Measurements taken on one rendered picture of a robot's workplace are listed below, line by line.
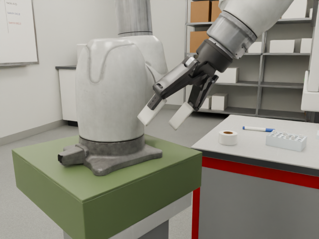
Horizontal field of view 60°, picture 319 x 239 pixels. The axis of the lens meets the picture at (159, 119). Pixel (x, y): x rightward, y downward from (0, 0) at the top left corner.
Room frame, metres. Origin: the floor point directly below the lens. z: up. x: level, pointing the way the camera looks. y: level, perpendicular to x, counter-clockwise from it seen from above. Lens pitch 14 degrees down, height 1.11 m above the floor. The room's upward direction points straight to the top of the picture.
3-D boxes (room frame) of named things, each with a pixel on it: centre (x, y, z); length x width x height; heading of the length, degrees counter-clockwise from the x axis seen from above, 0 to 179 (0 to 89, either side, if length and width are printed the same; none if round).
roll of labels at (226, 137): (1.03, -0.27, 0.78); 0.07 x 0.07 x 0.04
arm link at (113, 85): (0.65, 0.11, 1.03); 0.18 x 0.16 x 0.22; 164
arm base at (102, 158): (0.62, 0.13, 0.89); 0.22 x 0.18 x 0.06; 132
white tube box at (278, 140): (1.00, -0.48, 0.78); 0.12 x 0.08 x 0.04; 51
